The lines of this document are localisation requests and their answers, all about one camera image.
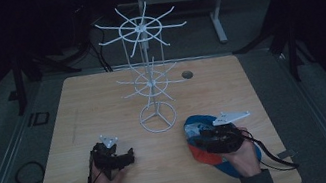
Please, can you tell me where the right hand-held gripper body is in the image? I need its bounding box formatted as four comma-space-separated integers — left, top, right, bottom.
196, 107, 257, 158

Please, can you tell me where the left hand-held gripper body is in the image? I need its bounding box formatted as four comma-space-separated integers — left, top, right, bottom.
88, 131, 127, 183

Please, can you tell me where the blue and orange cap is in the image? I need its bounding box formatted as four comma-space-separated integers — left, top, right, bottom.
181, 104, 266, 183

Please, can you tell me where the white wire display rack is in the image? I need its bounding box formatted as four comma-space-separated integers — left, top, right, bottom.
91, 0, 205, 142

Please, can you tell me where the person's right hand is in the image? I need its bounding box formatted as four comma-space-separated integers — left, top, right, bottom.
218, 125, 263, 182

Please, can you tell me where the grey round table grommet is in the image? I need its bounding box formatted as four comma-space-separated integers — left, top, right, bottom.
180, 69, 195, 81

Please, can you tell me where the grey tape strip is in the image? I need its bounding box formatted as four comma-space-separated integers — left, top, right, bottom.
275, 147, 299, 162

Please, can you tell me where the black tripod stand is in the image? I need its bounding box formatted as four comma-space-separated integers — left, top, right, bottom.
5, 40, 90, 117
227, 9, 319, 93

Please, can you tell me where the right hand-held gripper black cable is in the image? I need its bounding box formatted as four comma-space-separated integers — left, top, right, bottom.
241, 121, 301, 179

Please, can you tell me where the black rectangular bracket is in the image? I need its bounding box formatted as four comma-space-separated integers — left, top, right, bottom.
25, 109, 53, 128

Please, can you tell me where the black cable loop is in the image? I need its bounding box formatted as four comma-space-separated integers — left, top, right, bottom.
11, 158, 49, 183

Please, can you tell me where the black cable bundle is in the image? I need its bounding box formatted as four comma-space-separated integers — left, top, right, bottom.
86, 38, 115, 76

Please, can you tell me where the white metal desk frame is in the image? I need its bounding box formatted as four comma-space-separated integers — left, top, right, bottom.
137, 0, 239, 58

